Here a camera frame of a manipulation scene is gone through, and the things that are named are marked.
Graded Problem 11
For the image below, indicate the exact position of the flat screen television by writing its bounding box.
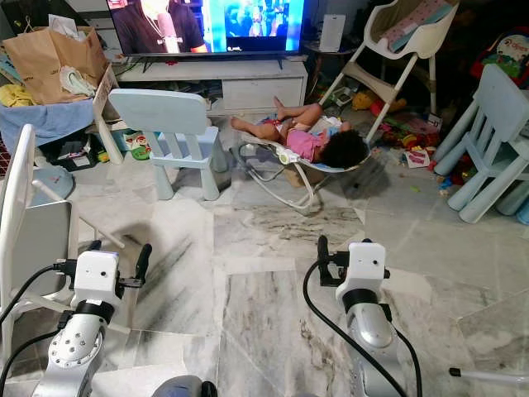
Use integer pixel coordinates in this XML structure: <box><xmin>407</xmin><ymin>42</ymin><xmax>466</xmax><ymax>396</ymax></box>
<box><xmin>107</xmin><ymin>0</ymin><xmax>308</xmax><ymax>59</ymax></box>

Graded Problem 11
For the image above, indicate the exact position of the white frame baby bouncer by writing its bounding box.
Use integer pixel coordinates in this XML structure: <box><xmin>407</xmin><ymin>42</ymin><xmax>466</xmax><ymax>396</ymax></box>
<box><xmin>230</xmin><ymin>124</ymin><xmax>371</xmax><ymax>213</ymax></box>

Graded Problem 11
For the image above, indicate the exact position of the white rod with black tip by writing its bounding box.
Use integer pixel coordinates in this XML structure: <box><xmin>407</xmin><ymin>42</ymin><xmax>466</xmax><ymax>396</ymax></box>
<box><xmin>450</xmin><ymin>366</ymin><xmax>529</xmax><ymax>387</ymax></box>

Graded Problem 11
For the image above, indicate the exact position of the child in pink shirt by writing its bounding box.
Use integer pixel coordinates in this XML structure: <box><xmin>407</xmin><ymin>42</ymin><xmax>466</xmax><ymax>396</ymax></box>
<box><xmin>229</xmin><ymin>96</ymin><xmax>372</xmax><ymax>172</ymax></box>

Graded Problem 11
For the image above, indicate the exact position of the blue cloth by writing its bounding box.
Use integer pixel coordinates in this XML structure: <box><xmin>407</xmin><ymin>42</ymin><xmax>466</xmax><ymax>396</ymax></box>
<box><xmin>0</xmin><ymin>99</ymin><xmax>98</xmax><ymax>155</ymax></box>

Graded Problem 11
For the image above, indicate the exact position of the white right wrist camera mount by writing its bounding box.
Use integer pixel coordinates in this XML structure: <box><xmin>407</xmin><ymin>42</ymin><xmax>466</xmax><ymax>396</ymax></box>
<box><xmin>345</xmin><ymin>241</ymin><xmax>388</xmax><ymax>301</ymax></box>

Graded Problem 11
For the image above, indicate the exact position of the light blue kids chair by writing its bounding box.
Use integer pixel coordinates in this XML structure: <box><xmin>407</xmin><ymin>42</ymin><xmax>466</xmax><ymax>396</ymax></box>
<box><xmin>432</xmin><ymin>63</ymin><xmax>529</xmax><ymax>225</ymax></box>
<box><xmin>107</xmin><ymin>88</ymin><xmax>221</xmax><ymax>203</ymax></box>

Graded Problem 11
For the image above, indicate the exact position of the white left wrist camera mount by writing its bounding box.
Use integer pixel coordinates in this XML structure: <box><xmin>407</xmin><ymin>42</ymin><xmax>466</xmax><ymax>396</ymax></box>
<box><xmin>72</xmin><ymin>251</ymin><xmax>122</xmax><ymax>312</ymax></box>

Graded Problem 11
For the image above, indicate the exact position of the yellow cloth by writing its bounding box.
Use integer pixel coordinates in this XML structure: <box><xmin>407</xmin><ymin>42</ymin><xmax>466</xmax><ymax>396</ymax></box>
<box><xmin>0</xmin><ymin>83</ymin><xmax>36</xmax><ymax>108</ymax></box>

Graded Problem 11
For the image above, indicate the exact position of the brown paper bag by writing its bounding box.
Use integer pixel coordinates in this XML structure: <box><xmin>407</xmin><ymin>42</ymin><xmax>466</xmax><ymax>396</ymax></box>
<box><xmin>2</xmin><ymin>23</ymin><xmax>110</xmax><ymax>105</ymax></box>

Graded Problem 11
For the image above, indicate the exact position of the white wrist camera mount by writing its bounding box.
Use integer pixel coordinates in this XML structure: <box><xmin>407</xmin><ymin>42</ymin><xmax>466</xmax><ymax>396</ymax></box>
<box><xmin>345</xmin><ymin>241</ymin><xmax>388</xmax><ymax>301</ymax></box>
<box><xmin>72</xmin><ymin>251</ymin><xmax>122</xmax><ymax>312</ymax></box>

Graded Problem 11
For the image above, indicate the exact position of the white router box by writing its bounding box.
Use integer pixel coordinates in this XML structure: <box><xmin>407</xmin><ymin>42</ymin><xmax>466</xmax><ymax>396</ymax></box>
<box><xmin>320</xmin><ymin>13</ymin><xmax>347</xmax><ymax>53</ymax></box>

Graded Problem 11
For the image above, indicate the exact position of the cream baby high chair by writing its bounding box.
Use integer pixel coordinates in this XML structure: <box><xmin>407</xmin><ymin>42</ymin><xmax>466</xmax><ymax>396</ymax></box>
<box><xmin>317</xmin><ymin>0</ymin><xmax>461</xmax><ymax>140</ymax></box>

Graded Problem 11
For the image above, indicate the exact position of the white metal folding chair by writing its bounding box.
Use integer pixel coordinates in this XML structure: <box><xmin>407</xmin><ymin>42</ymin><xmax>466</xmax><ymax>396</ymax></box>
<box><xmin>0</xmin><ymin>123</ymin><xmax>126</xmax><ymax>369</ymax></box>

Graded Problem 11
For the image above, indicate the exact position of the white television cabinet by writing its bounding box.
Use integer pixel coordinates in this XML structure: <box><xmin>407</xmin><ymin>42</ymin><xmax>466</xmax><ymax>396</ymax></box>
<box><xmin>120</xmin><ymin>58</ymin><xmax>309</xmax><ymax>118</ymax></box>

